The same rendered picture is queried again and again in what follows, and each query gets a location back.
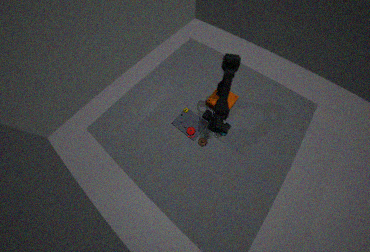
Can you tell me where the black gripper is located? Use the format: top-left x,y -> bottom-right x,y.
202,110 -> 231,134

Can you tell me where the brown gear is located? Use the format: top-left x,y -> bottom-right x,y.
198,137 -> 207,147

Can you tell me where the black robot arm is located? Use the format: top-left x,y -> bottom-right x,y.
207,53 -> 241,133

